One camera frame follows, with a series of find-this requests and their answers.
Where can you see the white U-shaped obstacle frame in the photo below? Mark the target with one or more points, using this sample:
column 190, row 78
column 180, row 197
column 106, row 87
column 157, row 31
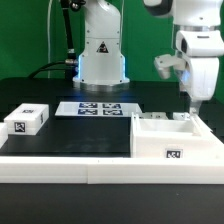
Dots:
column 110, row 170

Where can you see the white cabinet top block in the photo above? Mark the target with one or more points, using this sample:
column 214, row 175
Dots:
column 27, row 119

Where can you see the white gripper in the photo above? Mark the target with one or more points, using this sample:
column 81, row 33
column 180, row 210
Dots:
column 200, row 51

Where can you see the white cabinet body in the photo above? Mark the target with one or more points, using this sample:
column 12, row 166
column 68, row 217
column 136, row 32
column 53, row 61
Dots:
column 166, row 139

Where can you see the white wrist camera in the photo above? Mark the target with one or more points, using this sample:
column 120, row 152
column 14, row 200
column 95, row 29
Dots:
column 164, row 63

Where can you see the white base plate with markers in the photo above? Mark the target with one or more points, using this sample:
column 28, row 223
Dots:
column 97, row 109

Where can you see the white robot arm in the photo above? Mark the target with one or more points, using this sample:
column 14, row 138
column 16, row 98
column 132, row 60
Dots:
column 101, row 66

